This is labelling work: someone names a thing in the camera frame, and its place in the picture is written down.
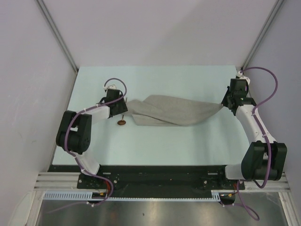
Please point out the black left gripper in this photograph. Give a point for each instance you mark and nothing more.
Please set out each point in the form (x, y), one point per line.
(122, 108)

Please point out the white slotted cable duct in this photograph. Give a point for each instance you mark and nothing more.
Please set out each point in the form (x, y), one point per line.
(94, 196)

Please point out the right aluminium corner post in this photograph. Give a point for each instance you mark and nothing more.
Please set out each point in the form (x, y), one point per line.
(263, 32)

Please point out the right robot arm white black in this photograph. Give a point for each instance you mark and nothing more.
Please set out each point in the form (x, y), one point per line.
(265, 157)

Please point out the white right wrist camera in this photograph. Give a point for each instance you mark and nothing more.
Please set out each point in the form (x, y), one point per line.
(240, 75)

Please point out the left aluminium corner post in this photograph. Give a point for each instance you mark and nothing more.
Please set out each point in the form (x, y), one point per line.
(57, 35)

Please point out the grey cloth napkin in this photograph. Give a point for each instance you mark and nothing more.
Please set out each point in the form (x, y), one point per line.
(160, 110)

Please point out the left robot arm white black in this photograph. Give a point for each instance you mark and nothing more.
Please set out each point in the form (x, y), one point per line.
(74, 133)

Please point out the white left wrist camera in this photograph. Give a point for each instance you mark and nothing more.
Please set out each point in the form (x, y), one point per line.
(110, 87)

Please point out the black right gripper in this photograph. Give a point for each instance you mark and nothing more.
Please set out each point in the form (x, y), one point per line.
(225, 102)

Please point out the copper spoon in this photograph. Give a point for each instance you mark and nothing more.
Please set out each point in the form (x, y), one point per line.
(122, 121)

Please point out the aluminium corner post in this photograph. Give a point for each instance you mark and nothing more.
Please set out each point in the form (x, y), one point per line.
(57, 35)
(263, 32)

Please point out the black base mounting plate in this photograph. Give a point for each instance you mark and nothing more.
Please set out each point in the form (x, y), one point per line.
(170, 182)

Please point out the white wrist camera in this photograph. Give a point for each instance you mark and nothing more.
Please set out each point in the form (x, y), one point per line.
(240, 75)
(110, 87)

